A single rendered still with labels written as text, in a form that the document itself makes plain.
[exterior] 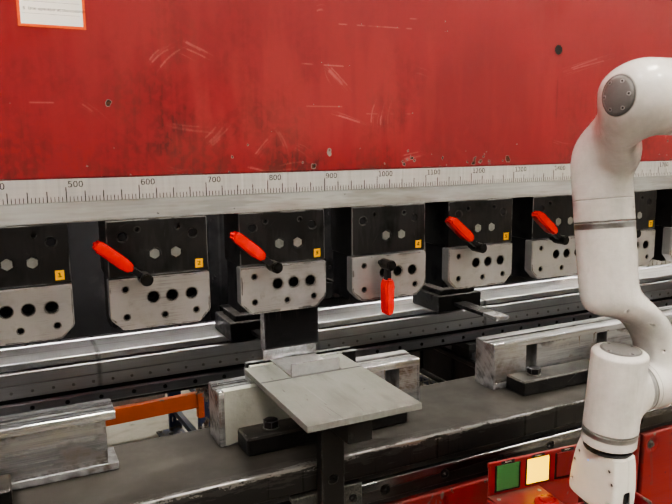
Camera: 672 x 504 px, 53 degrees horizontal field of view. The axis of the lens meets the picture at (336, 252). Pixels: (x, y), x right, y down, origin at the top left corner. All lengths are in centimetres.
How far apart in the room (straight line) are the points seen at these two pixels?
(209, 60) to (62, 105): 22
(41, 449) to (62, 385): 27
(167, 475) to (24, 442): 21
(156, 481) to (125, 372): 34
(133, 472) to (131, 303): 26
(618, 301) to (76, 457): 85
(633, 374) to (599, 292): 13
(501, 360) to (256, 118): 70
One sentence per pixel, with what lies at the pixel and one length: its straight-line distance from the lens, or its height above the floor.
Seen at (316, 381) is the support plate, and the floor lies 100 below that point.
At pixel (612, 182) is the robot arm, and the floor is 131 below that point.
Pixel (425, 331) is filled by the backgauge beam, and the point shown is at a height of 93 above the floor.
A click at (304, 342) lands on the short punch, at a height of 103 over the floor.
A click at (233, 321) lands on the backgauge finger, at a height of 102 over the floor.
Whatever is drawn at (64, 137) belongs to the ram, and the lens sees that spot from 102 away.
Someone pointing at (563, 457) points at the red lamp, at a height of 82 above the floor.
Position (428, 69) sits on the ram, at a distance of 123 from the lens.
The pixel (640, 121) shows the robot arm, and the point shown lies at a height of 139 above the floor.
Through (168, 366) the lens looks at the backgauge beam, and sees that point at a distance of 139.
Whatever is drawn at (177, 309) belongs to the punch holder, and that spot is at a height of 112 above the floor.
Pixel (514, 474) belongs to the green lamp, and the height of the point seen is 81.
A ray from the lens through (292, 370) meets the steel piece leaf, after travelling 110.
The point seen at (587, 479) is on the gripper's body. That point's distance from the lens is 122.
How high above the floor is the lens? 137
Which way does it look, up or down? 9 degrees down
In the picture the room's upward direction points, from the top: 1 degrees counter-clockwise
